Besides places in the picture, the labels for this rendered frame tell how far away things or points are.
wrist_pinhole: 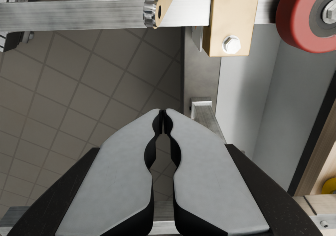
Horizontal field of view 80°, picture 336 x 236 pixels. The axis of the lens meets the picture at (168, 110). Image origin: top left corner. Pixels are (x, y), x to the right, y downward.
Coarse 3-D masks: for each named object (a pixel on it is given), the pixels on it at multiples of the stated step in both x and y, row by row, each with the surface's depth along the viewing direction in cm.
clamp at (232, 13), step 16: (224, 0) 22; (240, 0) 22; (256, 0) 22; (224, 16) 22; (240, 16) 22; (208, 32) 24; (224, 32) 23; (240, 32) 23; (208, 48) 25; (240, 48) 24
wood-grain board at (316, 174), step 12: (324, 132) 30; (324, 144) 30; (312, 156) 32; (324, 156) 30; (312, 168) 32; (324, 168) 30; (300, 180) 35; (312, 180) 32; (324, 180) 32; (300, 192) 36; (312, 192) 33
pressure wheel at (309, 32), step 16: (288, 0) 20; (304, 0) 19; (320, 0) 19; (288, 16) 20; (304, 16) 19; (320, 16) 20; (288, 32) 21; (304, 32) 20; (320, 32) 20; (304, 48) 21; (320, 48) 21
